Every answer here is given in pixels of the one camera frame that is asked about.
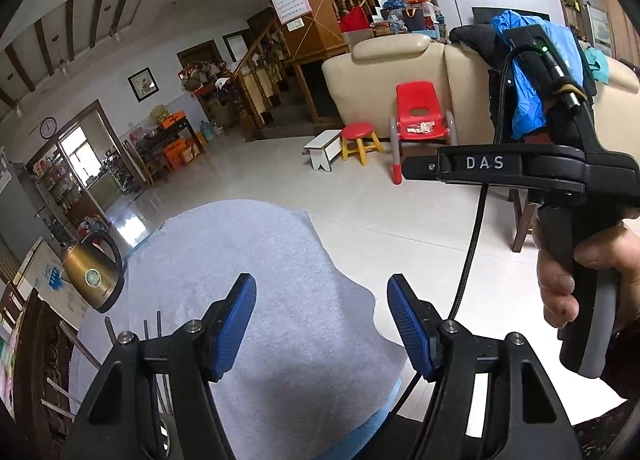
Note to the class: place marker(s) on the wooden stair railing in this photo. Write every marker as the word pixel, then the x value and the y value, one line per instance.
pixel 278 86

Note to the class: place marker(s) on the dark carved wooden sideboard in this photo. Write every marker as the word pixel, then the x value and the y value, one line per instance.
pixel 35 378

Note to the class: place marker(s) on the beige leather sofa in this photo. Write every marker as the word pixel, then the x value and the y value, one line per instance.
pixel 362 84

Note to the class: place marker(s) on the orange cardboard box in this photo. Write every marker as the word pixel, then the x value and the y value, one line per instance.
pixel 181 152

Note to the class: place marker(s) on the red plastic child chair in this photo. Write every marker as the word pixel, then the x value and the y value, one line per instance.
pixel 418 119

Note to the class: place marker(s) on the light blue table cloth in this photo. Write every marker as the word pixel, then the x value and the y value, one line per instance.
pixel 313 378

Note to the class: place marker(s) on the round wall clock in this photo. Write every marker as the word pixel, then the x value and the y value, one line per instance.
pixel 48 127

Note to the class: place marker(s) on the gold electric kettle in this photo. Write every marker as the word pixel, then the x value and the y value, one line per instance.
pixel 94 267

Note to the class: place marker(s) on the red yellow round stool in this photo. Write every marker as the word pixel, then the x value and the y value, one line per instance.
pixel 359 139

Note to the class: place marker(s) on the dark wooden side table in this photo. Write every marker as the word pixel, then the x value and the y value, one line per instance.
pixel 147 150

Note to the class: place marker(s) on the framed wall picture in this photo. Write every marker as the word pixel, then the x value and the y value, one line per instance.
pixel 143 84

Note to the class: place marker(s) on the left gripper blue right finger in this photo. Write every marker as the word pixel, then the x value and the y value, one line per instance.
pixel 417 323

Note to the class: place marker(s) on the white chest freezer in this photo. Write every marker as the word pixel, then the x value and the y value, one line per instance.
pixel 42 271

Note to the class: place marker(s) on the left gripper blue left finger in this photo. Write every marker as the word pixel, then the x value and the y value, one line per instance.
pixel 226 322

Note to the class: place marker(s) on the black utensil holder cup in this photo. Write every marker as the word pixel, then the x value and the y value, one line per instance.
pixel 166 431

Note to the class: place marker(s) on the person's right hand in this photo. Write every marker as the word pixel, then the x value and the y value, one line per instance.
pixel 614 248

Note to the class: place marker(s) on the small white step stool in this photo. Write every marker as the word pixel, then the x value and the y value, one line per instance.
pixel 324 149

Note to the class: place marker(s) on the grey refrigerator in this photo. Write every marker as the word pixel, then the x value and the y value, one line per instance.
pixel 21 208

